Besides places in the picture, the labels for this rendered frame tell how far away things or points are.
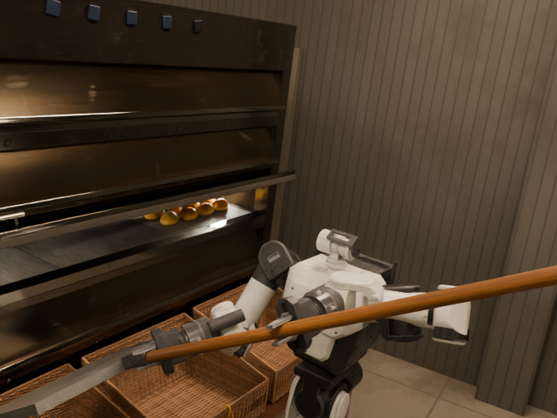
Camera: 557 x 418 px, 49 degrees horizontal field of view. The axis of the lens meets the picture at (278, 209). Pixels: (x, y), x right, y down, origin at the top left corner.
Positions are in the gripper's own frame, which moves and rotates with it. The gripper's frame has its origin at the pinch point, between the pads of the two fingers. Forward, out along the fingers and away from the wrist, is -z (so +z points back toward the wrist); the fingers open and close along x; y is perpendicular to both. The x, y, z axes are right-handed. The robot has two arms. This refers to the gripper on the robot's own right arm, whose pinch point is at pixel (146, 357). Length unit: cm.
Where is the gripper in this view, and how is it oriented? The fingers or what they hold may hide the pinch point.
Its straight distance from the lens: 164.4
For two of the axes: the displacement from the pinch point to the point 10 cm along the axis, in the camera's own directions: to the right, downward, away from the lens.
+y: 3.3, -1.3, -9.4
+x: -3.2, -9.5, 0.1
